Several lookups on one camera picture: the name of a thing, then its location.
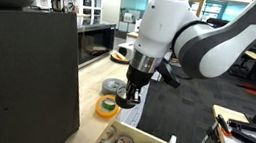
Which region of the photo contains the white island cabinet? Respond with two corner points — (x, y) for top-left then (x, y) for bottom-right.
(115, 29), (140, 62)

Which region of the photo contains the grey duct tape roll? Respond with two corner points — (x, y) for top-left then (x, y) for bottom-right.
(100, 76), (128, 98)

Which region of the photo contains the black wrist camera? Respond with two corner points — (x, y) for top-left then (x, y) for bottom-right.
(153, 59), (185, 90)

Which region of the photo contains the wooden door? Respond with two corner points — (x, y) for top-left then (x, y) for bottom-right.
(186, 0), (206, 19)

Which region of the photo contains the slice of toast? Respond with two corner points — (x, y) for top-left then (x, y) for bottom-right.
(115, 51), (132, 62)

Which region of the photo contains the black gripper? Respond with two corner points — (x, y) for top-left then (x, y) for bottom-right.
(122, 63), (154, 107)

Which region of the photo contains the wooden top desk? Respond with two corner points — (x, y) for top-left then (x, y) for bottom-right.
(244, 50), (256, 61)

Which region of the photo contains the black office chair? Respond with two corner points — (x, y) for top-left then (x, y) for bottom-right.
(230, 52), (255, 78)

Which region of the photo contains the wooden drawer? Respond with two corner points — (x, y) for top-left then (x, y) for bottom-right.
(86, 116), (179, 143)

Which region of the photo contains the black orange clamp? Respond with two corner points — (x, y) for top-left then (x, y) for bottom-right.
(199, 111), (236, 143)

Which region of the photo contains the orange tape roll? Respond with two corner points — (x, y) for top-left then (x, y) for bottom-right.
(93, 92), (121, 121)

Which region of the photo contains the black microwave oven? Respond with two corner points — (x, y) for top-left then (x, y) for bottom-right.
(71, 18), (118, 74)

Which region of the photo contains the dark round plate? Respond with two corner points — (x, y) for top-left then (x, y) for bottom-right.
(108, 49), (133, 66)

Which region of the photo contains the silver duct tape roll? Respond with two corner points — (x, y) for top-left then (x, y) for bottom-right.
(100, 125), (120, 143)

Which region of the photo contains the black coffee maker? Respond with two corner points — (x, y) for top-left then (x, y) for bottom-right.
(49, 0), (66, 14)

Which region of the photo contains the small green tape roll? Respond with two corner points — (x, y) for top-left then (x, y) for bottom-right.
(100, 97), (118, 112)

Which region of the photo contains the white printer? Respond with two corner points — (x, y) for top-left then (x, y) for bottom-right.
(122, 11), (135, 25)

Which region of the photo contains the large black box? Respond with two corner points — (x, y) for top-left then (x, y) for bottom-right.
(0, 2), (95, 143)

